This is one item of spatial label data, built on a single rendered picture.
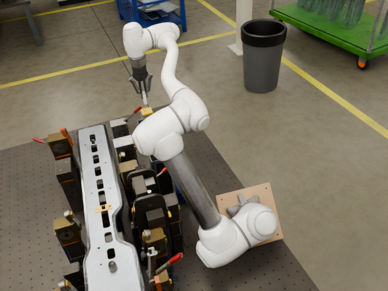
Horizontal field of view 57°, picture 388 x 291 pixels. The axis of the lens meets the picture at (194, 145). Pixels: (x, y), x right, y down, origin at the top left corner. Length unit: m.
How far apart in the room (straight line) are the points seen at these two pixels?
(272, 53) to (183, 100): 2.76
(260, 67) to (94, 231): 2.96
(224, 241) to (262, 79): 2.88
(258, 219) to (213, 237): 0.21
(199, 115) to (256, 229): 0.57
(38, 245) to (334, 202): 2.20
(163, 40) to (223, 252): 1.03
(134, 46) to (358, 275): 2.06
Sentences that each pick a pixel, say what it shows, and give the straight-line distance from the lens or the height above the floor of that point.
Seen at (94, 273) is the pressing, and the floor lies 1.00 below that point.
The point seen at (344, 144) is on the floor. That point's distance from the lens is 3.75.
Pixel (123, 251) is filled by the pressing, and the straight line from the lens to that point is 1.61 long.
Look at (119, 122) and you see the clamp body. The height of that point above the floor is 1.06.
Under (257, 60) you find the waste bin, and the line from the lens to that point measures 4.14.
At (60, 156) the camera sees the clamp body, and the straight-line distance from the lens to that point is 2.26.
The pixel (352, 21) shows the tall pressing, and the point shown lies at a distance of 5.43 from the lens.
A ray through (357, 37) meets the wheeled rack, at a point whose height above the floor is 0.29.
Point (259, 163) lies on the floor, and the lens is 3.39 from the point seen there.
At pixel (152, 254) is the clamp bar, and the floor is 1.21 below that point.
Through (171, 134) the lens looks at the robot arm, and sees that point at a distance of 1.40.
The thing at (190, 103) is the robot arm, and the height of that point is 1.51.
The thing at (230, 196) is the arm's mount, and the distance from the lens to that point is 1.86.
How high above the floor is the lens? 2.29
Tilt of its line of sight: 40 degrees down
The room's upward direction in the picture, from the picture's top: 5 degrees counter-clockwise
